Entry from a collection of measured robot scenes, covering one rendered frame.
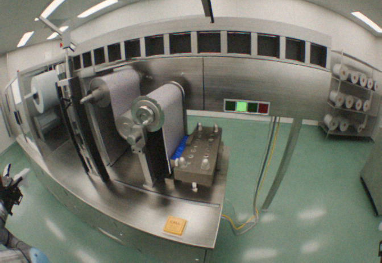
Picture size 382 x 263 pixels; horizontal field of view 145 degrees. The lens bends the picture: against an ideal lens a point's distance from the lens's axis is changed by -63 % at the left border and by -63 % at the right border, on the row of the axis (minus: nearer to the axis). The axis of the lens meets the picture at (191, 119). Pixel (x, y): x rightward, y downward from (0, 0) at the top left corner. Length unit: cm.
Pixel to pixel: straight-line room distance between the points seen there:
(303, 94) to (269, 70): 24
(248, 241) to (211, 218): 100
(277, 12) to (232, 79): 270
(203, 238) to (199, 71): 76
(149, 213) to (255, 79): 79
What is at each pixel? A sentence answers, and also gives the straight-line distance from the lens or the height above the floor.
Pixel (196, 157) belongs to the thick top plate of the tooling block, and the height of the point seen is 103.
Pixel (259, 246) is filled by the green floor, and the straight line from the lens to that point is 163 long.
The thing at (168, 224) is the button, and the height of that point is 92.
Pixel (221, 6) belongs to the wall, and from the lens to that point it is 327.
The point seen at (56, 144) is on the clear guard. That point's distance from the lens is 146.
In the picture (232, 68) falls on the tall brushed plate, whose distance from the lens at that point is 82.
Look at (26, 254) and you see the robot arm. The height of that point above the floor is 116.
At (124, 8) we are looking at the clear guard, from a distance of 94.
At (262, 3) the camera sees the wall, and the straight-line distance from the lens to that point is 336.
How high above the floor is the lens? 148
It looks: 25 degrees down
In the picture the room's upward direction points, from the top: 2 degrees counter-clockwise
